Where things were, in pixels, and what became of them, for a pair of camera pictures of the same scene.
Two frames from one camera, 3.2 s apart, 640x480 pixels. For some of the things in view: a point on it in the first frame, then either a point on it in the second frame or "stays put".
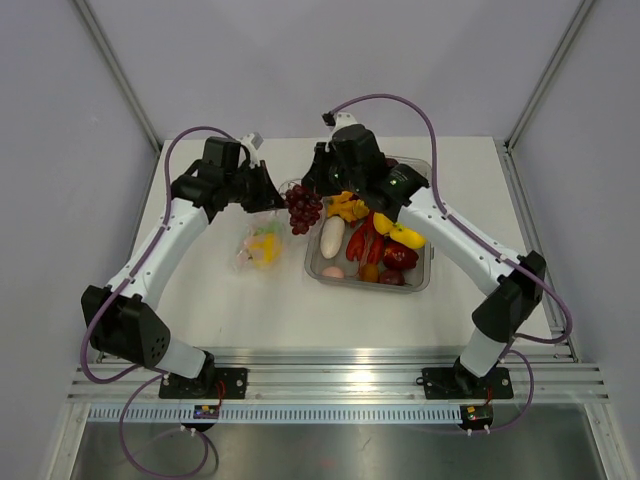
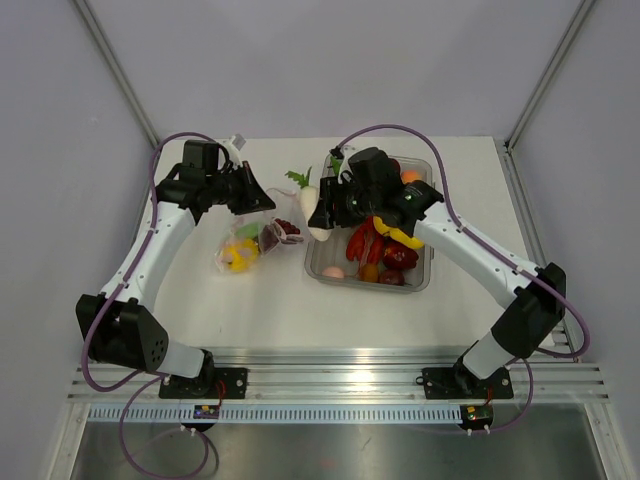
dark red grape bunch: (303, 208) -> (276, 232)
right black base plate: (454, 383) stays put
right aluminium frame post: (581, 13) stays put
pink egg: (333, 271) stays put
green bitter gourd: (274, 227) -> (250, 230)
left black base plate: (218, 383) stays put
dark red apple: (397, 256) stays put
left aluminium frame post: (120, 73) stays put
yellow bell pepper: (265, 250) -> (240, 254)
